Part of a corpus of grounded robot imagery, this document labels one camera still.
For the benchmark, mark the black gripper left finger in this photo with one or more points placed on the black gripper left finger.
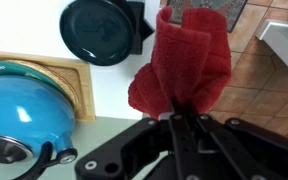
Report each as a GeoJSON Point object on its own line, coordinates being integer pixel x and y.
{"type": "Point", "coordinates": [180, 146]}

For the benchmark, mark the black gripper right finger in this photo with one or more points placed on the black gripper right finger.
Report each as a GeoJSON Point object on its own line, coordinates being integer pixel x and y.
{"type": "Point", "coordinates": [213, 152]}

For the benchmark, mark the red towel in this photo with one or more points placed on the red towel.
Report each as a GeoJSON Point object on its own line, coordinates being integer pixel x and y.
{"type": "Point", "coordinates": [191, 63]}

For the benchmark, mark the wooden trivet board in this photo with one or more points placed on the wooden trivet board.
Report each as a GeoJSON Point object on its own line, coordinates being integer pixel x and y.
{"type": "Point", "coordinates": [72, 76]}

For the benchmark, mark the grey floor mat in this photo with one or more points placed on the grey floor mat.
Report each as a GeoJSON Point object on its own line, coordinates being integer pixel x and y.
{"type": "Point", "coordinates": [230, 9]}

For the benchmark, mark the teal plate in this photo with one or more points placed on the teal plate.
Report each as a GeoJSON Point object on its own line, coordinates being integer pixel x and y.
{"type": "Point", "coordinates": [97, 31]}

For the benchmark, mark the blue kettle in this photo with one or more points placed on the blue kettle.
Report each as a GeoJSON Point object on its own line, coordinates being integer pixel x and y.
{"type": "Point", "coordinates": [37, 118]}

